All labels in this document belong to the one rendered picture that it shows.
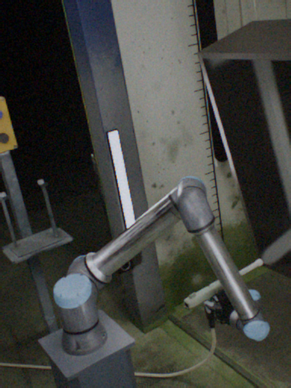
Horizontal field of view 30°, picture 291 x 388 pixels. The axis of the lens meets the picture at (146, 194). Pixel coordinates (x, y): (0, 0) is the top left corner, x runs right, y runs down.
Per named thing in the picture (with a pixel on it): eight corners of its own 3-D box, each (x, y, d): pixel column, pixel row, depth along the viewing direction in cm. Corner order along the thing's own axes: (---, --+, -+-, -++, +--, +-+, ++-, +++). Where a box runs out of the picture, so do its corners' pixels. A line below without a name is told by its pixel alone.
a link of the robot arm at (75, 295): (57, 334, 210) (47, 296, 204) (66, 308, 226) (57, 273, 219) (95, 330, 208) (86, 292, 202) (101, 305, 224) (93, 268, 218)
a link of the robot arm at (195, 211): (199, 194, 190) (274, 336, 211) (198, 181, 201) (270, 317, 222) (170, 207, 192) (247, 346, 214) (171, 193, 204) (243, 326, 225)
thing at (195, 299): (196, 340, 255) (188, 300, 247) (190, 336, 259) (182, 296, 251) (268, 295, 277) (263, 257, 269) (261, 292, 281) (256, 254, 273)
